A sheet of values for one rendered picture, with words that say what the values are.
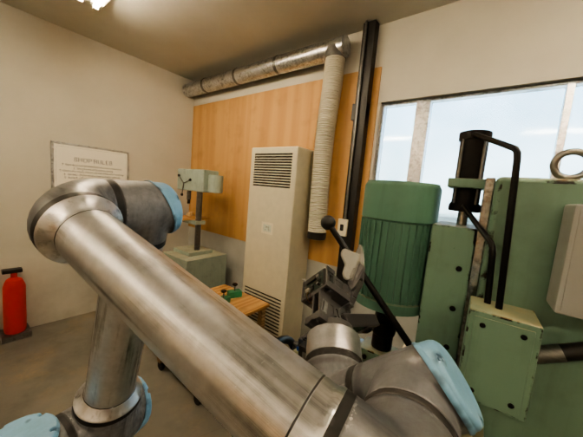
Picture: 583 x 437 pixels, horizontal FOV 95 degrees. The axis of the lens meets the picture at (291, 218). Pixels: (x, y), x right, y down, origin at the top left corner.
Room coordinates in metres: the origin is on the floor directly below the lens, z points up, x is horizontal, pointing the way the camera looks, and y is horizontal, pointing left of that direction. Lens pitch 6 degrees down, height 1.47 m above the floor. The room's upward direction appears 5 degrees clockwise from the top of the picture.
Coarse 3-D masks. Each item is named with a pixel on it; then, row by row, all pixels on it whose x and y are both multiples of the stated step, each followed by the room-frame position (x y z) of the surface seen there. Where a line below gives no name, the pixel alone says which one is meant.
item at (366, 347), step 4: (368, 336) 0.72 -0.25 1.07; (364, 340) 0.70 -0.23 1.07; (368, 340) 0.70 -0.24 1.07; (364, 344) 0.68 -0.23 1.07; (368, 344) 0.68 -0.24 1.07; (364, 348) 0.66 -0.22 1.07; (368, 348) 0.66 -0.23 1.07; (372, 348) 0.66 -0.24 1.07; (392, 348) 0.67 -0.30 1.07; (396, 348) 0.67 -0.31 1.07; (364, 352) 0.66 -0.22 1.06; (368, 352) 0.65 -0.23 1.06; (372, 352) 0.65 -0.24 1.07; (376, 352) 0.65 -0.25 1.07; (380, 352) 0.65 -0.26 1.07; (384, 352) 0.65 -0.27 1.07; (388, 352) 0.65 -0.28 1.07; (364, 356) 0.65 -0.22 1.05; (368, 356) 0.65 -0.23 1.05; (372, 356) 0.65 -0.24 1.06; (376, 356) 0.64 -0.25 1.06; (364, 360) 0.66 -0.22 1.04
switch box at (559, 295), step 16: (576, 208) 0.38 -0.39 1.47; (576, 224) 0.37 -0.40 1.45; (560, 240) 0.41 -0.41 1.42; (576, 240) 0.37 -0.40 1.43; (560, 256) 0.39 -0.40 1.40; (576, 256) 0.37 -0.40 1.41; (560, 272) 0.38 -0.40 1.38; (576, 272) 0.37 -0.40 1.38; (560, 288) 0.37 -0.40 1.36; (576, 288) 0.36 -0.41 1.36; (560, 304) 0.37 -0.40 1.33; (576, 304) 0.36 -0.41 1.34
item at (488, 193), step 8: (488, 184) 0.51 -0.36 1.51; (488, 192) 0.51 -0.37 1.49; (488, 200) 0.51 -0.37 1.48; (488, 208) 0.51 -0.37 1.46; (480, 216) 0.51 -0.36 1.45; (488, 216) 0.51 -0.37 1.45; (480, 240) 0.51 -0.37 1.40; (480, 248) 0.51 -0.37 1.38; (480, 256) 0.51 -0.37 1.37; (472, 264) 0.51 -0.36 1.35; (480, 264) 0.51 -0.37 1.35; (472, 272) 0.51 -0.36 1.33; (472, 280) 0.51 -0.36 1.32; (472, 288) 0.51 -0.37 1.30; (464, 312) 0.51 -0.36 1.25; (464, 320) 0.51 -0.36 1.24; (464, 328) 0.51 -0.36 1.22; (456, 360) 0.51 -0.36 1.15
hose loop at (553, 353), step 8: (552, 344) 0.39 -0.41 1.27; (560, 344) 0.38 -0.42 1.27; (568, 344) 0.38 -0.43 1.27; (576, 344) 0.37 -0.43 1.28; (544, 352) 0.38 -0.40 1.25; (552, 352) 0.38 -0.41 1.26; (560, 352) 0.37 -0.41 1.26; (568, 352) 0.37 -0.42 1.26; (576, 352) 0.37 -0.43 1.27; (544, 360) 0.38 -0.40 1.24; (552, 360) 0.38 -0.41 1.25; (560, 360) 0.37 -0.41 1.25; (568, 360) 0.37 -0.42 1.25; (576, 360) 0.37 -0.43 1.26
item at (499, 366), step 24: (480, 312) 0.41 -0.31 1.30; (504, 312) 0.41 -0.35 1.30; (528, 312) 0.42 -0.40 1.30; (480, 336) 0.40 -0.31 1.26; (504, 336) 0.39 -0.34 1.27; (528, 336) 0.37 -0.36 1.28; (480, 360) 0.40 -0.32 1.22; (504, 360) 0.38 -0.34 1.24; (528, 360) 0.37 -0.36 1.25; (480, 384) 0.40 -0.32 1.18; (504, 384) 0.38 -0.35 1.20; (528, 384) 0.37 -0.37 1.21; (504, 408) 0.38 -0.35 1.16
